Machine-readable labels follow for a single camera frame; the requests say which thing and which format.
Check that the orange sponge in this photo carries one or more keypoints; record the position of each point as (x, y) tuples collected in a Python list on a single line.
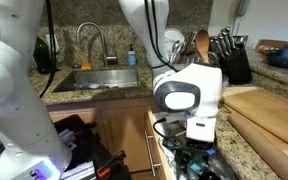
[(86, 65)]

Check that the blue plastic container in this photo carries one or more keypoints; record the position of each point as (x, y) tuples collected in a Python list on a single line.
[(287, 56)]

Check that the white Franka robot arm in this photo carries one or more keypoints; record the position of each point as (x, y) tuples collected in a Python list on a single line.
[(190, 86)]

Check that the blue label soap bottle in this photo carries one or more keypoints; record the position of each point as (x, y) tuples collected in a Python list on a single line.
[(132, 58)]

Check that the white plate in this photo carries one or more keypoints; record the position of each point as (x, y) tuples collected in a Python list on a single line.
[(175, 35)]

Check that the stainless steel faucet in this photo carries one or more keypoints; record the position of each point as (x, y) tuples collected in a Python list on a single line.
[(100, 36)]

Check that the thin wooden cutting board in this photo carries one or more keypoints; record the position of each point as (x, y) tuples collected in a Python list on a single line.
[(284, 150)]

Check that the thick wooden cutting board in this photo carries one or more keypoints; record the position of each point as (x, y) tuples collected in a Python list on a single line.
[(267, 110)]

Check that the wooden spoon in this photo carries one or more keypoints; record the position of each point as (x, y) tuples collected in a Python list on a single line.
[(202, 43)]

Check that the wooden rolling pin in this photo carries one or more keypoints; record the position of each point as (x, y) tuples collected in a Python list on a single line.
[(264, 146)]

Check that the dark green glass bottle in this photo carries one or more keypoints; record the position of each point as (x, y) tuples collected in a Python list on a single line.
[(42, 56)]

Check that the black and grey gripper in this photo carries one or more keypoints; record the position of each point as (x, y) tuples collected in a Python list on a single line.
[(200, 130)]

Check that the wooden cabinet door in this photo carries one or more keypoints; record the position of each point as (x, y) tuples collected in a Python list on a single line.
[(127, 133)]

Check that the stainless steel sink basin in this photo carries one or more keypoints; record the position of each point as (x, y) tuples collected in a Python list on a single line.
[(107, 78)]

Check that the wooden kitchen drawer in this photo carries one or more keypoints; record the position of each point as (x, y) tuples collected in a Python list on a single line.
[(159, 146)]

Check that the black knife block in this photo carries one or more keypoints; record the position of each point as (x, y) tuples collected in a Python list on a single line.
[(237, 66)]

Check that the utensil caddy with brown sticks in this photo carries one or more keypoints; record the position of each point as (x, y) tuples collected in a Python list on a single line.
[(189, 43)]

